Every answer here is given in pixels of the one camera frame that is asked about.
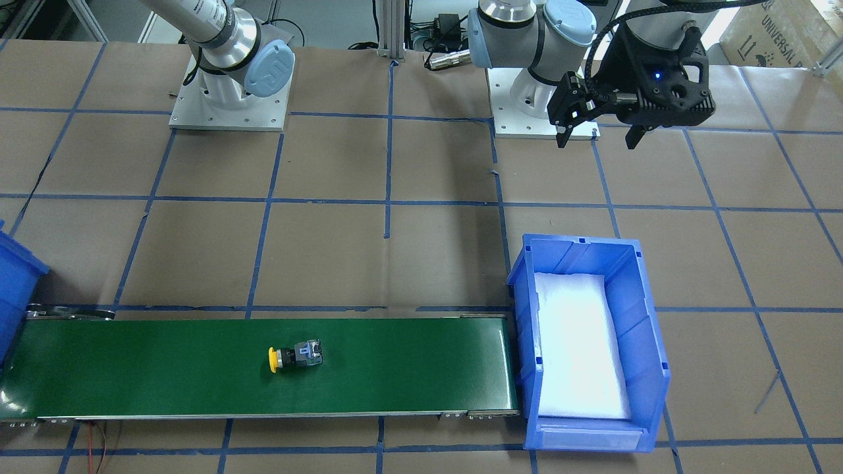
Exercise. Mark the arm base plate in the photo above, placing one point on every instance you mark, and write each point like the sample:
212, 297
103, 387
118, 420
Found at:
214, 102
519, 104

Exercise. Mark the aluminium frame post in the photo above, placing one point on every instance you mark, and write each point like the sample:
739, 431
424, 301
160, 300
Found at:
391, 29

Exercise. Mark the green conveyor belt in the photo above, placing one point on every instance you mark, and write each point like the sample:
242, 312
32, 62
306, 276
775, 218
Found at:
171, 369

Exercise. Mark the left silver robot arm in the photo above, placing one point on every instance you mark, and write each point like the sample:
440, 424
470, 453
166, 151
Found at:
557, 37

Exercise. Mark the far blue storage bin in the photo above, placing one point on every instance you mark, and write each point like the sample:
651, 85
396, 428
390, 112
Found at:
20, 271

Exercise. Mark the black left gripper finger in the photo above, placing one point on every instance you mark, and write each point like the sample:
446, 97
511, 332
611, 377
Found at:
634, 135
564, 134

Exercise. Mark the yellow push button switch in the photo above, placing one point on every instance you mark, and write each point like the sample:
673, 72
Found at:
302, 355

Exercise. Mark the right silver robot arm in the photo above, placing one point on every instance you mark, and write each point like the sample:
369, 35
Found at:
241, 67

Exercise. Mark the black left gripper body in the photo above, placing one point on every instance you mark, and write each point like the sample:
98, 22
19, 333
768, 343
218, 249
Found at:
622, 74

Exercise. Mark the blue bin with white foam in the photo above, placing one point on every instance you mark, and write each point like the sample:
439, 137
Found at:
592, 363

